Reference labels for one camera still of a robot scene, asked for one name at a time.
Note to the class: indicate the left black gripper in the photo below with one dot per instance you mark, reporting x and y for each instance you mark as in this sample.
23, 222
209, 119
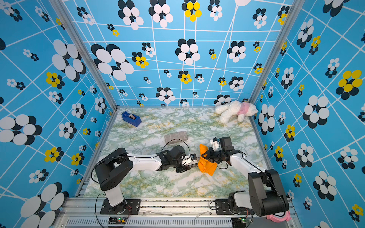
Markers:
183, 169

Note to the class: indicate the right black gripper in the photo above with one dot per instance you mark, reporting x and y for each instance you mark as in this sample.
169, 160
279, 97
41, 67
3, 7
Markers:
209, 153

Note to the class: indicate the newspaper print eyeglass case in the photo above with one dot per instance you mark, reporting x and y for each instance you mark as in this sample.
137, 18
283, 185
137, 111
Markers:
192, 162

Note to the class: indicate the orange cloth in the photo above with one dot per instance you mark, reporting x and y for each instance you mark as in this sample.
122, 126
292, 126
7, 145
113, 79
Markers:
204, 165

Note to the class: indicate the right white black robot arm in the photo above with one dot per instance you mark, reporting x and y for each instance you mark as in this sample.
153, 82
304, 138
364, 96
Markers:
266, 195

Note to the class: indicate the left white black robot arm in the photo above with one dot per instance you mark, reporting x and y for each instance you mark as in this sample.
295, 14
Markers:
115, 167

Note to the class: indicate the white plush toy pink shirt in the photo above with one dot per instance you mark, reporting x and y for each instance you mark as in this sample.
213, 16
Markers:
235, 108

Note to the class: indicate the blue tape dispenser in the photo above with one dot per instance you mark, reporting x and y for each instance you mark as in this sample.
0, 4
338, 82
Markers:
131, 119

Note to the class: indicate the right circuit board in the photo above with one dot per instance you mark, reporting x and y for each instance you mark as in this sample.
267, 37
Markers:
239, 222

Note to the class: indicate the circuit board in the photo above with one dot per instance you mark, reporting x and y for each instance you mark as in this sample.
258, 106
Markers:
117, 221
239, 222

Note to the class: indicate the pink alarm clock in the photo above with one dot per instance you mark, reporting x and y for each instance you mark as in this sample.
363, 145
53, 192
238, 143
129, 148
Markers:
286, 216

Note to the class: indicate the left circuit board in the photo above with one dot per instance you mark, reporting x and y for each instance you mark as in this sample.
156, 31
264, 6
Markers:
117, 221

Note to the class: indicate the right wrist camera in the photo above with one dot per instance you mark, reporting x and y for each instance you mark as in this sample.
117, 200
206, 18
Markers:
215, 143

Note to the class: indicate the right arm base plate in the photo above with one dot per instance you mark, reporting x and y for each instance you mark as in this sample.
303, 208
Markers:
222, 207

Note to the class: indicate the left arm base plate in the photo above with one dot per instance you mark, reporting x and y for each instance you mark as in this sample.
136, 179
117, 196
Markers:
127, 207

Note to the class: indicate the aluminium front rail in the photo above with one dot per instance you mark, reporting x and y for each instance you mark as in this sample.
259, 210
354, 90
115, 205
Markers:
161, 213

